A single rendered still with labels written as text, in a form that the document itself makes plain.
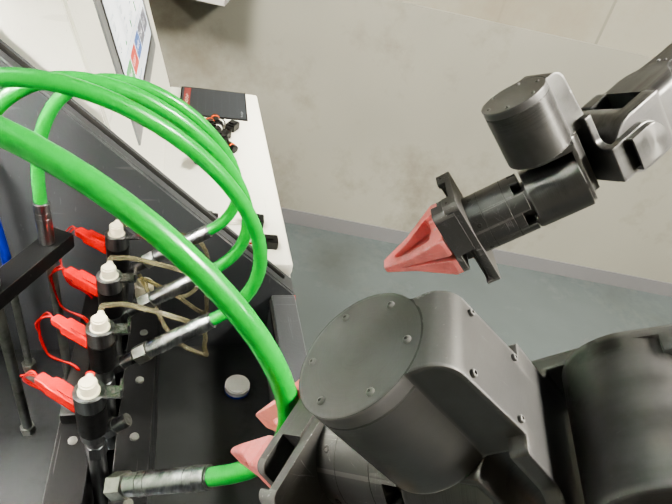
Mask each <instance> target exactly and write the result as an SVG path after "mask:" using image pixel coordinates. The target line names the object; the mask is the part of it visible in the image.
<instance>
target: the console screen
mask: <svg viewBox="0 0 672 504"><path fill-rule="evenodd" d="M93 2H94V6H95V9H96V12H97V15H98V18H99V21H100V25H101V28H102V31H103V34H104V37H105V40H106V44H107V47H108V50H109V53H110V56H111V59H112V63H113V66H114V69H115V72H116V74H123V75H127V76H132V77H136V78H139V79H142V80H145V81H147V82H150V80H151V74H152V67H153V60H154V54H155V47H156V44H155V40H154V36H153V32H152V29H151V25H150V21H149V17H148V13H147V9H146V5H145V1H144V0H93ZM131 123H132V126H133V129H134V132H135V136H136V139H137V142H138V145H139V146H140V145H141V140H142V133H143V126H141V125H140V124H138V123H136V122H134V121H132V120H131Z"/></svg>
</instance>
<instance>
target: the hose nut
mask: <svg viewBox="0 0 672 504"><path fill-rule="evenodd" d="M130 472H131V471H130V470H125V471H116V472H114V473H113V474H111V475H109V476H108V477H106V478H105V484H104V491H103V494H104V495H105V496H106V497H107V498H108V499H109V500H110V501H111V502H112V501H124V500H127V499H129V498H130V497H125V496H124V495H123V494H122V492H121V486H120V485H121V481H122V478H123V477H124V475H126V474H127V473H130Z"/></svg>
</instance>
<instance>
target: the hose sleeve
mask: <svg viewBox="0 0 672 504"><path fill-rule="evenodd" d="M212 466H213V465H212V464H204V465H199V464H197V465H193V466H191V465H188V466H184V467H176V468H167V469H157V470H146V471H143V470H142V471H137V472H130V473H127V474H126V475H124V477H123V478H122V481H121V485H120V486H121V492H122V494H123V495H124V496H125V497H143V496H146V497H148V496H152V495H163V494H175V493H191V492H195V493H196V492H200V491H209V490H212V489H213V488H214V487H208V486H207V484H206V482H205V473H206V470H207V469H208V468H209V467H212Z"/></svg>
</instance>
